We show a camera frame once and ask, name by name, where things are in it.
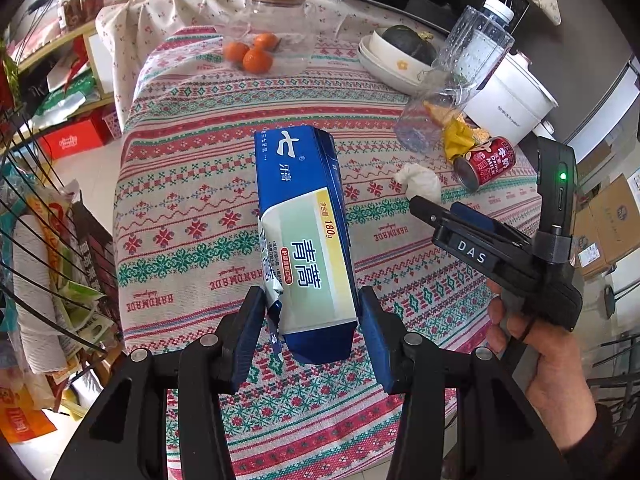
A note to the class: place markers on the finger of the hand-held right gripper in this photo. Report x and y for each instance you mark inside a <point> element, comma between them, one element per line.
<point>430,212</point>
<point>480,222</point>

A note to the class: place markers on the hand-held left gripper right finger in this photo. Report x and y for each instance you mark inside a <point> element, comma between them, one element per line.
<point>380,340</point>

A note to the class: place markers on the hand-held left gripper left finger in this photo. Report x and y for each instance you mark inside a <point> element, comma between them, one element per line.
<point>247,330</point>

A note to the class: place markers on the large blue cardboard box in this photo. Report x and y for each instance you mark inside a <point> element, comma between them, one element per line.
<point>300,200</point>

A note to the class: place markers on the clear plastic water bottle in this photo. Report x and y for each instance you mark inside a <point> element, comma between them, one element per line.
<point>470,45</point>

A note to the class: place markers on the person's right hand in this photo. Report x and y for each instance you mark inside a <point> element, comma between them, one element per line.
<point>555,385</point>

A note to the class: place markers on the crumpled white tissue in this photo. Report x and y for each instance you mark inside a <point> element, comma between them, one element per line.
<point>420,182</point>

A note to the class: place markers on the red drink can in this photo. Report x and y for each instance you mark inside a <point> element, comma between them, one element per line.
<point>492,165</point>

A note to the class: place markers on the yellow crumpled wrapper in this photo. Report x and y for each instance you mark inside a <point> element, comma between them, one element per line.
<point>457,137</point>

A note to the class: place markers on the white electric cooking pot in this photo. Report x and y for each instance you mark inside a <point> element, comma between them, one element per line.
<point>515,100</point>

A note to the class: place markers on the dark green squash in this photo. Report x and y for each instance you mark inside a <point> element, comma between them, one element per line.
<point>410,45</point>

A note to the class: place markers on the grey refrigerator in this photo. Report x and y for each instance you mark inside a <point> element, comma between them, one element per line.
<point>615,100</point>

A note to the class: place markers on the white paper towel roll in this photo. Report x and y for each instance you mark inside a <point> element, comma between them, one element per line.
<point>35,285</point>

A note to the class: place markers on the tangerine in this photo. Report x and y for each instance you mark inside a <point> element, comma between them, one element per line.
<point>257,60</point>
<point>266,40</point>
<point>235,52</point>

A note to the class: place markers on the orange snack packet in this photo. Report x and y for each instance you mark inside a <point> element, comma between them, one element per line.
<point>22,417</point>

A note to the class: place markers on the glass jar with wooden lid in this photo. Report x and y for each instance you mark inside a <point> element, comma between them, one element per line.
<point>280,15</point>

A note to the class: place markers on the red cardboard box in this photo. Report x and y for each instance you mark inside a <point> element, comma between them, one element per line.
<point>72,140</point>

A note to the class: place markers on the green plastic bag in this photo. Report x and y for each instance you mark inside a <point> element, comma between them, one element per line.
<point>65,95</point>

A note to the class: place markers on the wooden shelf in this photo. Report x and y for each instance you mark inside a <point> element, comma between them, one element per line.
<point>85,35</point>

